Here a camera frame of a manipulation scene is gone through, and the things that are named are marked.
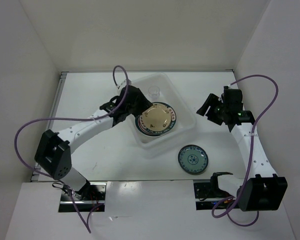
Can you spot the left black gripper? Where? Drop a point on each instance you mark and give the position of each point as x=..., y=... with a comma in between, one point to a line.
x=144, y=104

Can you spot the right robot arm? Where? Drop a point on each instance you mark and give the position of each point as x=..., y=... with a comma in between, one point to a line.
x=261, y=189

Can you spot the cream patterned plate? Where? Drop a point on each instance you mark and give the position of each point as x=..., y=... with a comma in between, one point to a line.
x=157, y=118

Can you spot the blue patterned plate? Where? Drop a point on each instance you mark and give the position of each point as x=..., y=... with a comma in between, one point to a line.
x=193, y=159

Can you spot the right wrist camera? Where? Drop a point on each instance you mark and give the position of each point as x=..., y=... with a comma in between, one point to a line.
x=232, y=98

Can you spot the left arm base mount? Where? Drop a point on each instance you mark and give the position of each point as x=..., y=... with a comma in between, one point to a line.
x=93, y=198

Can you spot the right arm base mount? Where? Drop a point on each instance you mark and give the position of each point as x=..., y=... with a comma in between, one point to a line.
x=205, y=197

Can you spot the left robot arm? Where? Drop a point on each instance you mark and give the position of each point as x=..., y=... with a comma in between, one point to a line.
x=55, y=149

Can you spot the dark green rimmed white plate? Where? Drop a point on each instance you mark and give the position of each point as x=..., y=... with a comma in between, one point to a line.
x=151, y=133

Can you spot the clear plastic bin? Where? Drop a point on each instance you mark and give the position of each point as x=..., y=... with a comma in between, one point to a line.
x=170, y=95

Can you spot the clear plastic cup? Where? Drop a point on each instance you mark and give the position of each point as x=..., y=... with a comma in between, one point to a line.
x=154, y=92

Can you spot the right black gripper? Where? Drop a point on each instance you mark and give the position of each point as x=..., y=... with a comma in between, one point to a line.
x=202, y=110

